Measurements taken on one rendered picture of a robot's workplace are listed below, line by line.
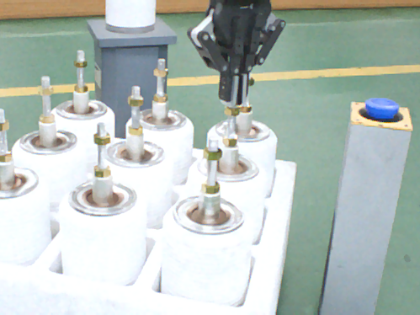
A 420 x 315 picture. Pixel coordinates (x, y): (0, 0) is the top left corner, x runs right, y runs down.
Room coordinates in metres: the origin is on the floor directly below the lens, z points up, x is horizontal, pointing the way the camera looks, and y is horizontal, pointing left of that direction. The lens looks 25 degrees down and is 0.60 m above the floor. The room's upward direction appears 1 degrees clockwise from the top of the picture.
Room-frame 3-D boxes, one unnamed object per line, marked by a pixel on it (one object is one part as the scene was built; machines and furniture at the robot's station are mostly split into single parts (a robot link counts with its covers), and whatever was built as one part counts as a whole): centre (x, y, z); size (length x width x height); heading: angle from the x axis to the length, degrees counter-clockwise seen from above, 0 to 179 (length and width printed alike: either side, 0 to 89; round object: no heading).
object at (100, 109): (0.87, 0.11, 0.25); 0.08 x 0.08 x 0.01
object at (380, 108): (0.72, -0.27, 0.32); 0.04 x 0.04 x 0.02
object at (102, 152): (0.61, 0.06, 0.30); 0.01 x 0.01 x 0.08; 72
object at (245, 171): (0.69, -0.09, 0.25); 0.08 x 0.08 x 0.01
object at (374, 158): (0.72, -0.27, 0.16); 0.07 x 0.07 x 0.31; 75
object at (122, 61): (1.17, 0.06, 0.15); 0.15 x 0.15 x 0.30; 14
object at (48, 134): (0.75, 0.14, 0.26); 0.02 x 0.02 x 0.03
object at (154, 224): (0.72, 0.03, 0.16); 0.10 x 0.10 x 0.18
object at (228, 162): (0.69, -0.09, 0.26); 0.02 x 0.02 x 0.03
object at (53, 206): (0.75, 0.14, 0.16); 0.10 x 0.10 x 0.18
